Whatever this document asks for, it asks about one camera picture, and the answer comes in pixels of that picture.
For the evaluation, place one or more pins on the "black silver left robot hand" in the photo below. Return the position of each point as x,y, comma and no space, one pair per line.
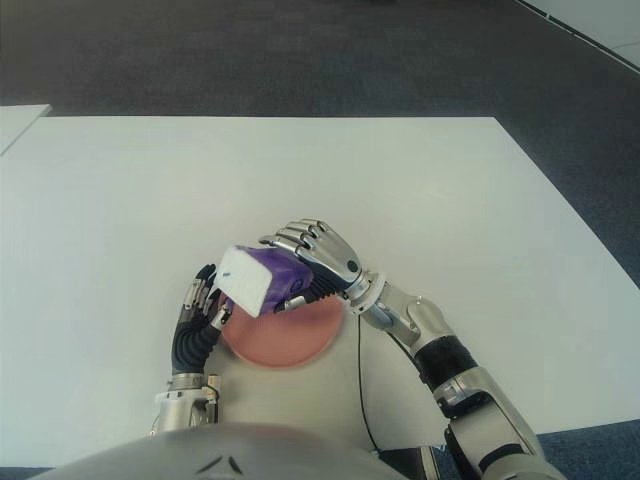
190,345

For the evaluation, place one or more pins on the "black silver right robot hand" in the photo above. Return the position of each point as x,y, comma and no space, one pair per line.
332,255

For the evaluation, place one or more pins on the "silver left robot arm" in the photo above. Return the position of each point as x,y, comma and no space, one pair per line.
177,405

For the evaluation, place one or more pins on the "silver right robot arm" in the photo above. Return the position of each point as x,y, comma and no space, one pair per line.
445,355

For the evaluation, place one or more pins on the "pink round plate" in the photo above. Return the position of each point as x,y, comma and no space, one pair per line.
285,340

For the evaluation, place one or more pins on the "grey robot torso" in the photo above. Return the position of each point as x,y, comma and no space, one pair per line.
200,450

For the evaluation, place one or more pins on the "white side table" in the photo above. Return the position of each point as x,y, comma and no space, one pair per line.
17,125

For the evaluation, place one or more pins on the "white platform with black edge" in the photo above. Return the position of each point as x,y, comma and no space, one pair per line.
600,20

